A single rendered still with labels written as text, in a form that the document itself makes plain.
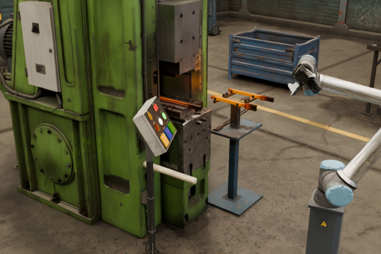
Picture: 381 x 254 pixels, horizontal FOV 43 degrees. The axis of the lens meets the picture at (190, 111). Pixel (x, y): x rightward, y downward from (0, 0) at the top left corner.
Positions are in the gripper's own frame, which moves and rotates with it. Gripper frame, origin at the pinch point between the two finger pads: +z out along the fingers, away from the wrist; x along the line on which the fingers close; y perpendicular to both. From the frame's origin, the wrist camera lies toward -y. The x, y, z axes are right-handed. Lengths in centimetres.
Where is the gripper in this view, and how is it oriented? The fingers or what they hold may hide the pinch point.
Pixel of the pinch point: (303, 87)
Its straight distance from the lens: 242.4
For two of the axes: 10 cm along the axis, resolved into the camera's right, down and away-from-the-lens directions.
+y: -7.2, -6.9, -0.7
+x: 6.3, -6.0, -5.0
